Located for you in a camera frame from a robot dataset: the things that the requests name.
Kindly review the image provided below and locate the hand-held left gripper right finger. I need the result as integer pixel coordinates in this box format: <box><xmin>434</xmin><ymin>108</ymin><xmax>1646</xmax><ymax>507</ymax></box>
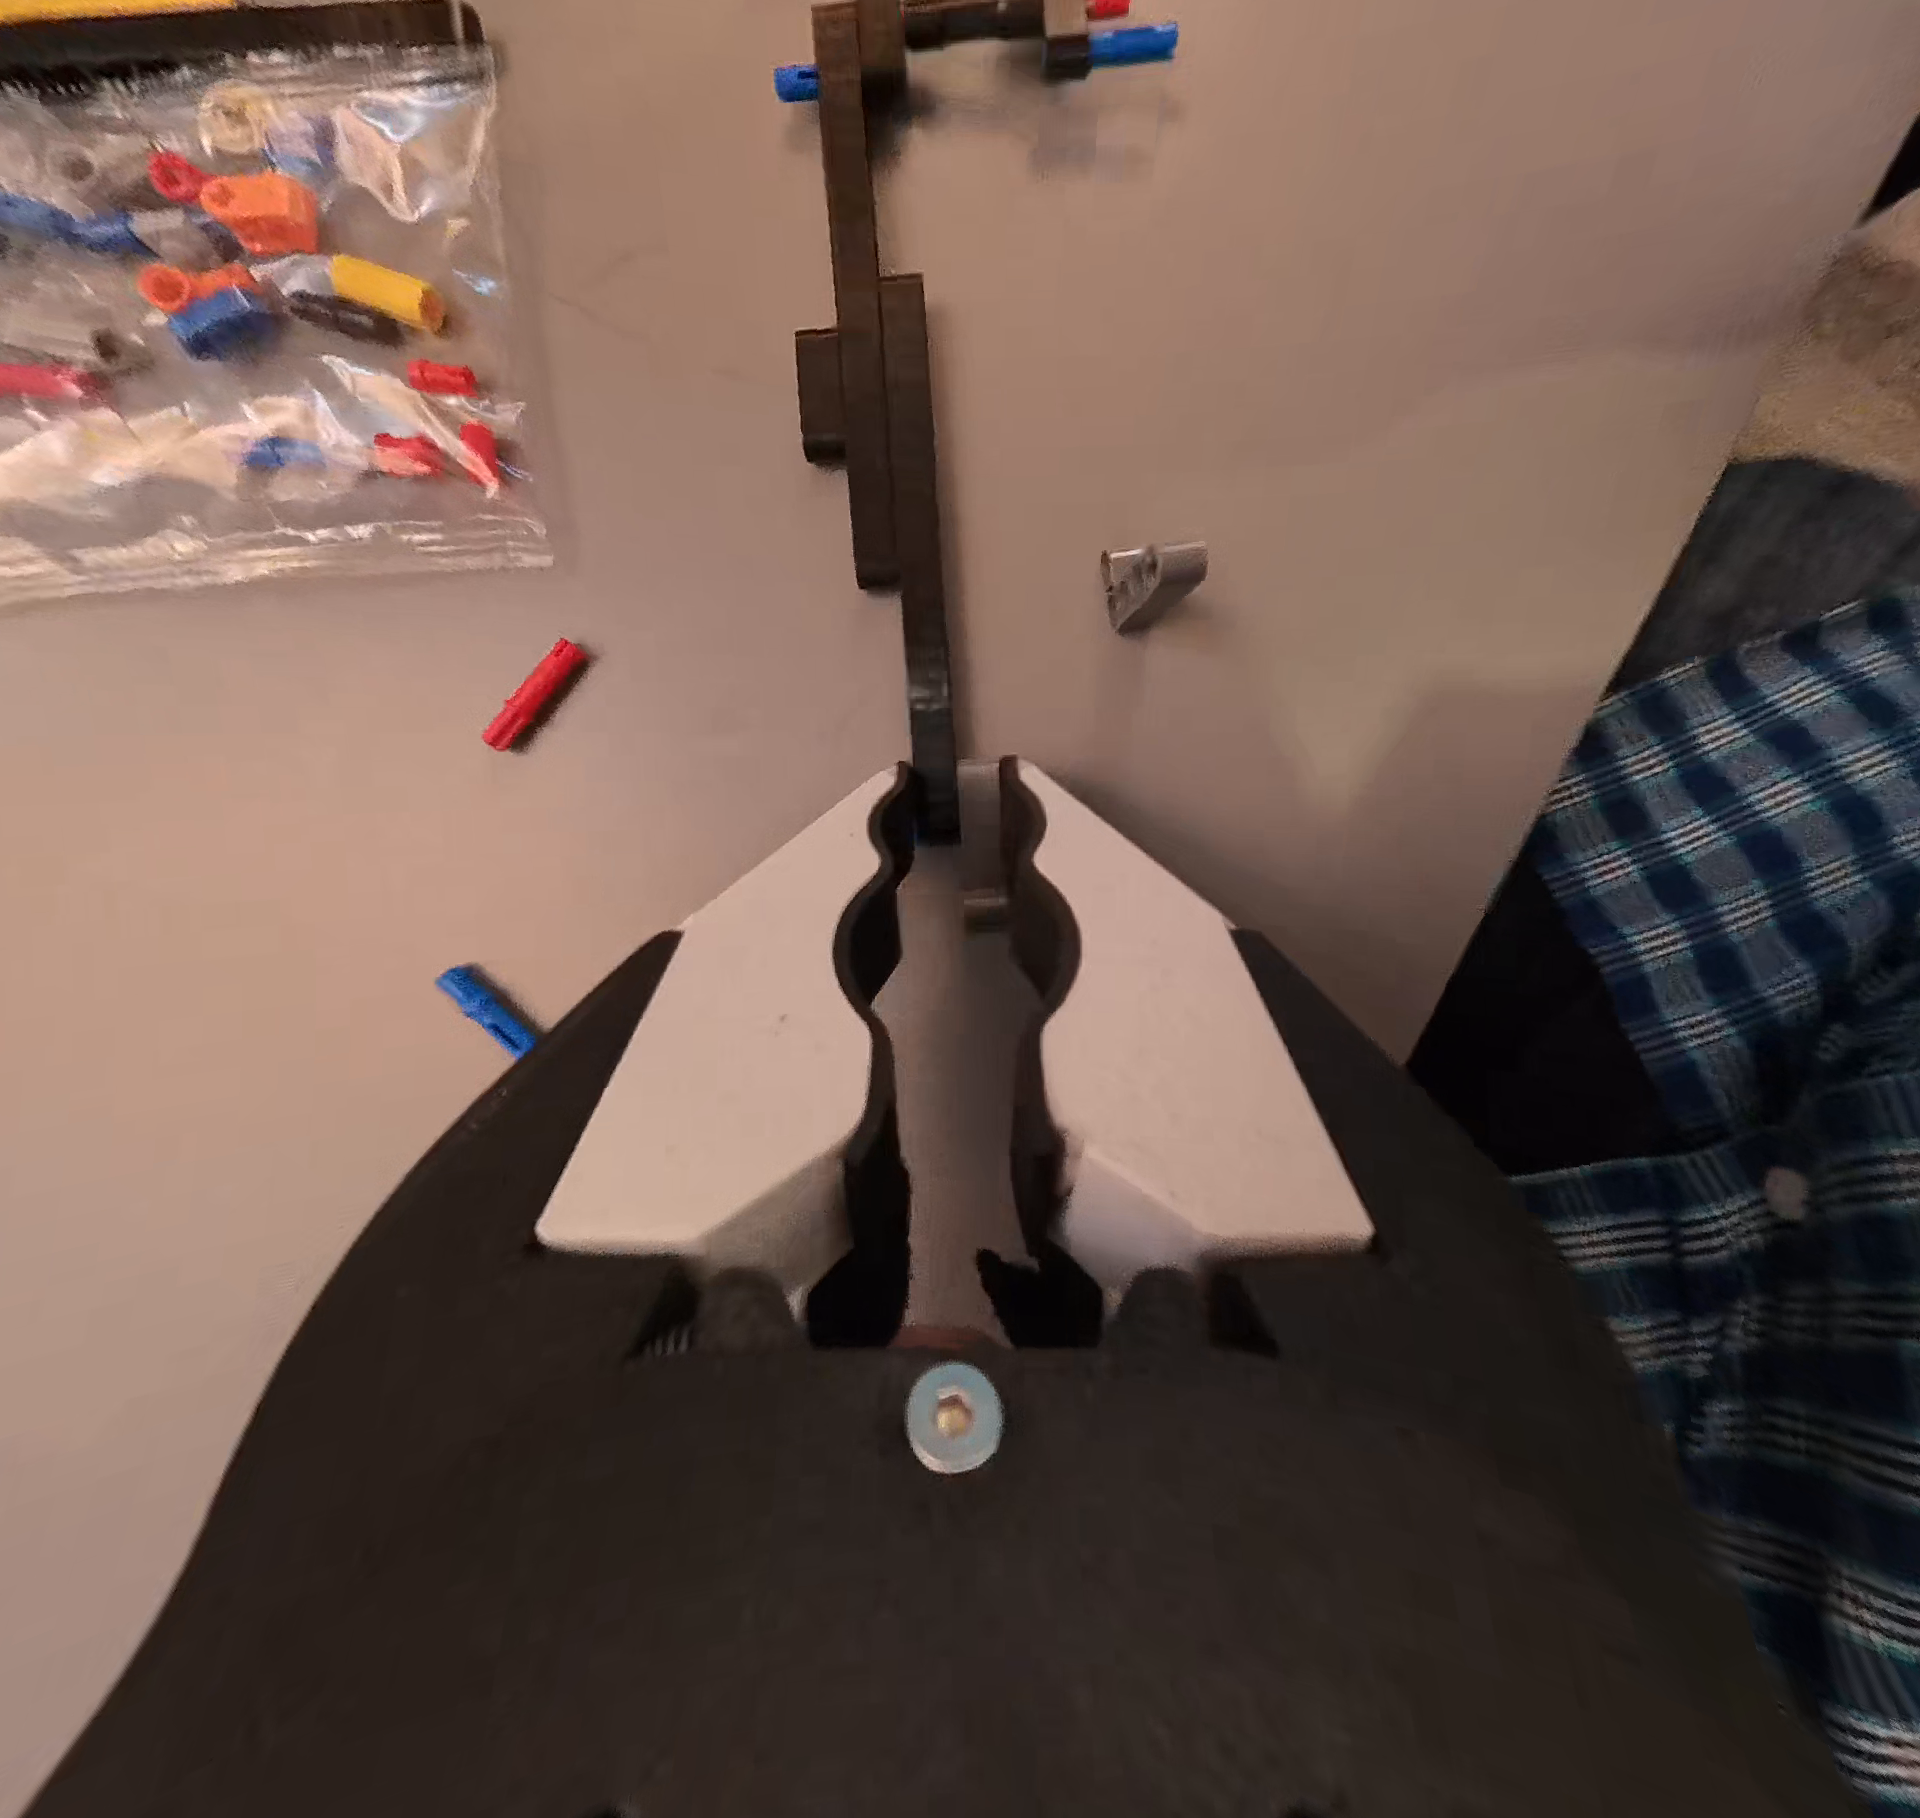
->
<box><xmin>995</xmin><ymin>752</ymin><xmax>1377</xmax><ymax>1265</ymax></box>

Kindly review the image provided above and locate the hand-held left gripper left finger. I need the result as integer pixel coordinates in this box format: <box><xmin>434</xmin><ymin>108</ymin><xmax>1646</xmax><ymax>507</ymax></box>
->
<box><xmin>531</xmin><ymin>760</ymin><xmax>920</xmax><ymax>1271</ymax></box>

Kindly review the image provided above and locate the black lego assembly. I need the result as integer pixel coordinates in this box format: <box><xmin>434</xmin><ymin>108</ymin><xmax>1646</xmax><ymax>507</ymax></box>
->
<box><xmin>772</xmin><ymin>0</ymin><xmax>1180</xmax><ymax>847</ymax></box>

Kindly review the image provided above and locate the blue lego pin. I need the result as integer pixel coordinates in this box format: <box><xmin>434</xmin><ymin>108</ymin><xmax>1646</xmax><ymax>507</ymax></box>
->
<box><xmin>434</xmin><ymin>962</ymin><xmax>540</xmax><ymax>1059</ymax></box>

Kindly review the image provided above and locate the red lego pin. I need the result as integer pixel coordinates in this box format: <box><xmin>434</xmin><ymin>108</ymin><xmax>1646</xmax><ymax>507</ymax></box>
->
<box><xmin>479</xmin><ymin>635</ymin><xmax>591</xmax><ymax>756</ymax></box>

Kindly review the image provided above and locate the grey lego connector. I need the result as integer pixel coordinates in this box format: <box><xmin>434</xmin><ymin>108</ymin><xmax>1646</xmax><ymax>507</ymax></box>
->
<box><xmin>1097</xmin><ymin>539</ymin><xmax>1212</xmax><ymax>635</ymax></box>

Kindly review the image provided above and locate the clear bag of colourful lego pieces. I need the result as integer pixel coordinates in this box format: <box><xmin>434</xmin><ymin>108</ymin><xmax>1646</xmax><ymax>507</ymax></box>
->
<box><xmin>0</xmin><ymin>39</ymin><xmax>557</xmax><ymax>605</ymax></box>

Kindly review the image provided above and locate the long black lego beam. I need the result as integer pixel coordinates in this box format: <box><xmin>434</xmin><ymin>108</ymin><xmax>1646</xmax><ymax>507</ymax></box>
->
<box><xmin>0</xmin><ymin>0</ymin><xmax>486</xmax><ymax>78</ymax></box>

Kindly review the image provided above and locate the blue plaid shirt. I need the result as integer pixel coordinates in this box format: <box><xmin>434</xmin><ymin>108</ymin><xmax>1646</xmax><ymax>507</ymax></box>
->
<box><xmin>1506</xmin><ymin>588</ymin><xmax>1920</xmax><ymax>1818</ymax></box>

